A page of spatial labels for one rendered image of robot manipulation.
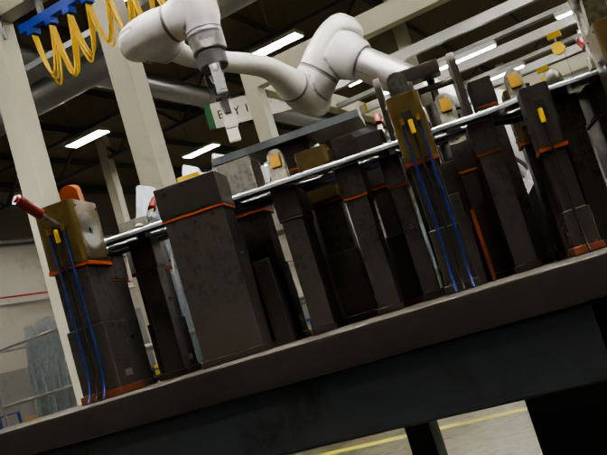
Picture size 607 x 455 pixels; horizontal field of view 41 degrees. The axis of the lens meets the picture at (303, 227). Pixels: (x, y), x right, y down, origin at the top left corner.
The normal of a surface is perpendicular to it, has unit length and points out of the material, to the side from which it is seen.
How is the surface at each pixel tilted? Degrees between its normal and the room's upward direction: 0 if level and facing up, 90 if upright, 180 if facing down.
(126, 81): 90
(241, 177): 90
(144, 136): 90
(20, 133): 90
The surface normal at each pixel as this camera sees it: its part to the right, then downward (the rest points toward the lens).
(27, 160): -0.45, 0.02
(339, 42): -0.21, -0.17
